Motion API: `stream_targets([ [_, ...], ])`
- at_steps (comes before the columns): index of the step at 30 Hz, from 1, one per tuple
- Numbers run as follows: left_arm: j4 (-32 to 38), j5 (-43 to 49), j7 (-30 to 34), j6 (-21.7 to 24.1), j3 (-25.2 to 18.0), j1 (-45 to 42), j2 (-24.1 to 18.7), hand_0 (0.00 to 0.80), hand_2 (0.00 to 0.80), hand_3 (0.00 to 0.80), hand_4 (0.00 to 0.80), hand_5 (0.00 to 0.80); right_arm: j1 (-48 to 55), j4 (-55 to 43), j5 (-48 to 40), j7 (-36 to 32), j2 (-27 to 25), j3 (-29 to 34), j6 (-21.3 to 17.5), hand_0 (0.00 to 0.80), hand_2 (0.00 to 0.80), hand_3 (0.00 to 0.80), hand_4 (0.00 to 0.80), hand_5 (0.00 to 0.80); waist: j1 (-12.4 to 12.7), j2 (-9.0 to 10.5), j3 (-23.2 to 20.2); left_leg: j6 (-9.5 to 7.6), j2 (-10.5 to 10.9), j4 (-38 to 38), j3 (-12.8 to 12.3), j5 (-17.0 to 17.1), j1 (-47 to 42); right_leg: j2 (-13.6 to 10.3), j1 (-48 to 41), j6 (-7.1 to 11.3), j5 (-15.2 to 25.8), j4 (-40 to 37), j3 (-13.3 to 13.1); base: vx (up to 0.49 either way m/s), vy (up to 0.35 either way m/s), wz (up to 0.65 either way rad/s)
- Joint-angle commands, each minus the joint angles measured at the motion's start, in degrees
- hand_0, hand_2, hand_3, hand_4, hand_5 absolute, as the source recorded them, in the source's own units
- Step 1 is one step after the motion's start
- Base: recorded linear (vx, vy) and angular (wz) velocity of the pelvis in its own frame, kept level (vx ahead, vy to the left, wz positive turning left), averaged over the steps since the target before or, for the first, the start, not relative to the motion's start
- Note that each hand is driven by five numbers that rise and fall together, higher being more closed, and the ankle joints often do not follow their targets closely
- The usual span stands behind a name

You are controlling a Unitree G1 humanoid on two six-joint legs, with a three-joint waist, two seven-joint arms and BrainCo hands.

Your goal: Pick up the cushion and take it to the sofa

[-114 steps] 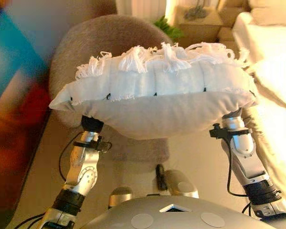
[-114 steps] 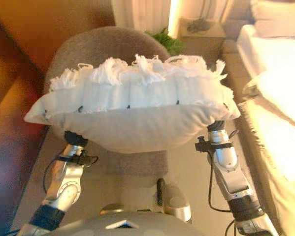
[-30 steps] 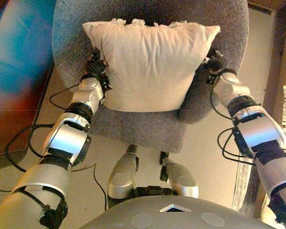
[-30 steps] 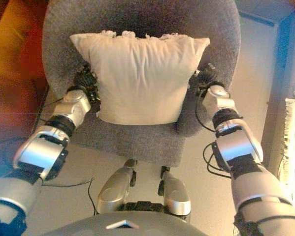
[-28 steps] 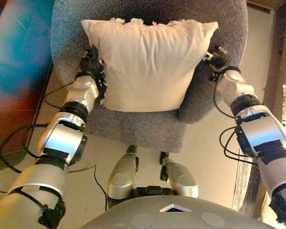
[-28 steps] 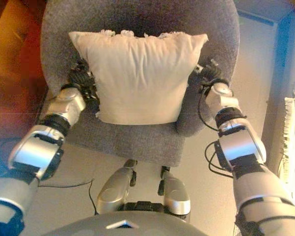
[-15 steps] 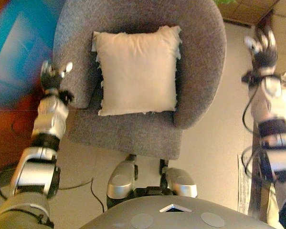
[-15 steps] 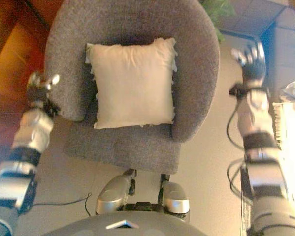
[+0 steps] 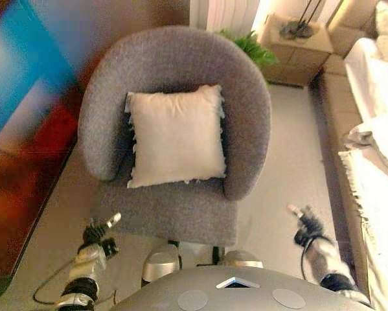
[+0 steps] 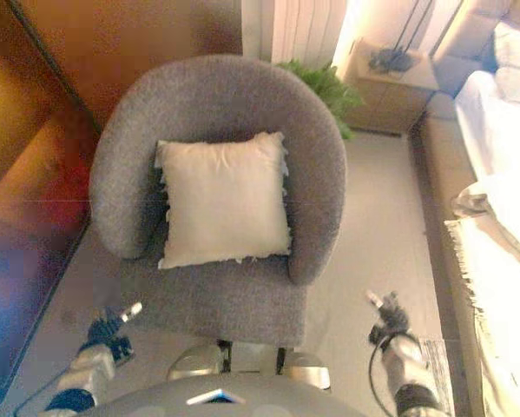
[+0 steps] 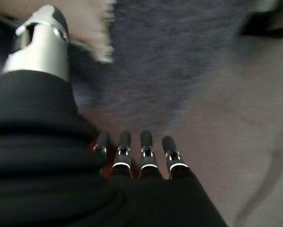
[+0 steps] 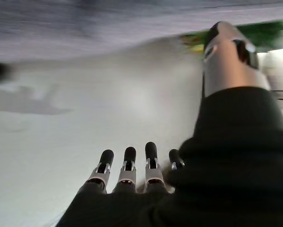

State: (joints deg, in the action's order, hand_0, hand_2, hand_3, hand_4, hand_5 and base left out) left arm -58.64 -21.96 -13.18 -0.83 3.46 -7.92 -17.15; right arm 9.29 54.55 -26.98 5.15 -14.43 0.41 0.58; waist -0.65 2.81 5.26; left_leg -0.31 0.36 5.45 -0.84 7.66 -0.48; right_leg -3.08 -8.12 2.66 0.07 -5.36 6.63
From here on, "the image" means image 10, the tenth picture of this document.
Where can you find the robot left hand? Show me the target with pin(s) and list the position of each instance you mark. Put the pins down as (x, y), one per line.
(107, 326)

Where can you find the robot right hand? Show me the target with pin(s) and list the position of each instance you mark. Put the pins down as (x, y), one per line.
(392, 317)

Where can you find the cream fringed cushion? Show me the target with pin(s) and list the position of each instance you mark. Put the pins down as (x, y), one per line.
(225, 200)

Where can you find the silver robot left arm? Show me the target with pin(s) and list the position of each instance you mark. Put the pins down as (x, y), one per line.
(90, 365)

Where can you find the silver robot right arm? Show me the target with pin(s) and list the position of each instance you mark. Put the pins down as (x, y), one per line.
(405, 352)

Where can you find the grey patterned rug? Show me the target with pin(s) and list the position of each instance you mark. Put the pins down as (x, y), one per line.
(437, 373)

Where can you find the grey robot torso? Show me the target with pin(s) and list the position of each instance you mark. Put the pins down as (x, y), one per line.
(164, 401)

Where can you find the silver robot left leg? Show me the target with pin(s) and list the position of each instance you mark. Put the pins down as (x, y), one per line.
(196, 360)

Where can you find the silver robot leg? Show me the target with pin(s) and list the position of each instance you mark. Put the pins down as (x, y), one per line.
(307, 369)
(196, 360)

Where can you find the silver robot right leg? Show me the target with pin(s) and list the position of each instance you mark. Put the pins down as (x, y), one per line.
(307, 369)

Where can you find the cream fringed blanket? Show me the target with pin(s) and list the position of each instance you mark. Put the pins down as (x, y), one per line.
(502, 326)

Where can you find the white duvet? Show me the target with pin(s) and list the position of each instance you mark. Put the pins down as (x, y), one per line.
(498, 139)

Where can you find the glossy brown wardrobe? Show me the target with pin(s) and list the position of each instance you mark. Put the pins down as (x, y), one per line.
(25, 130)

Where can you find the beige nightstand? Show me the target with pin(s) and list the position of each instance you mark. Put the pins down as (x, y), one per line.
(390, 100)

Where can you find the green plant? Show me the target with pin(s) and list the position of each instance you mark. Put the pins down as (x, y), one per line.
(329, 91)

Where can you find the grey fabric armchair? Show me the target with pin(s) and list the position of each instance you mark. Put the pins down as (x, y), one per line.
(220, 95)

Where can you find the white radiator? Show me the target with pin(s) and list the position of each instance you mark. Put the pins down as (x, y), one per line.
(303, 26)

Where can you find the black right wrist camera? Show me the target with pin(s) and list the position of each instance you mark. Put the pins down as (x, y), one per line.
(377, 336)

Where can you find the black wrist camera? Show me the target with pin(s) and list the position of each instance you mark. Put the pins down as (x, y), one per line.
(377, 336)
(121, 348)

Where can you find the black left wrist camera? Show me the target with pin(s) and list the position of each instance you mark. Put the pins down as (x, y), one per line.
(121, 348)

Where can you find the beige upholstered bed frame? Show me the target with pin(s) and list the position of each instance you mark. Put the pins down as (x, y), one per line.
(442, 152)

